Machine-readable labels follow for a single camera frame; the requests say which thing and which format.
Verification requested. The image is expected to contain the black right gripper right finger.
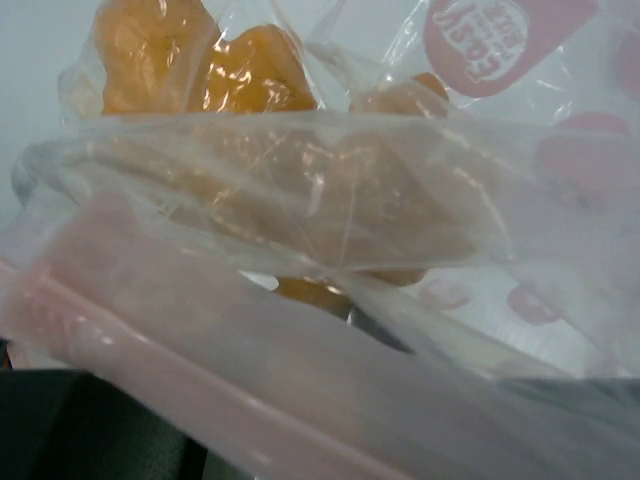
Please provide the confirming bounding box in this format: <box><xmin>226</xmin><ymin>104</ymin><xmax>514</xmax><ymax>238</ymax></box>
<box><xmin>347</xmin><ymin>308</ymin><xmax>639</xmax><ymax>430</ymax></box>

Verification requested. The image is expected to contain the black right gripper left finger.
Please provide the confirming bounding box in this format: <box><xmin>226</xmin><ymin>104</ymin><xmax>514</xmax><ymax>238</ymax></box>
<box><xmin>1</xmin><ymin>370</ymin><xmax>207</xmax><ymax>479</ymax></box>

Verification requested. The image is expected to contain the orange toy food piece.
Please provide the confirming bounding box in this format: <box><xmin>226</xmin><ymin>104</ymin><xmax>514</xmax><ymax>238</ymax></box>
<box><xmin>60</xmin><ymin>1</ymin><xmax>493</xmax><ymax>307</ymax></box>

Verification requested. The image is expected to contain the clear zip top bag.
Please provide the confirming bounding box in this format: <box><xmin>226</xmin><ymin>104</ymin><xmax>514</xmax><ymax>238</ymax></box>
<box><xmin>1</xmin><ymin>1</ymin><xmax>639</xmax><ymax>479</ymax></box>

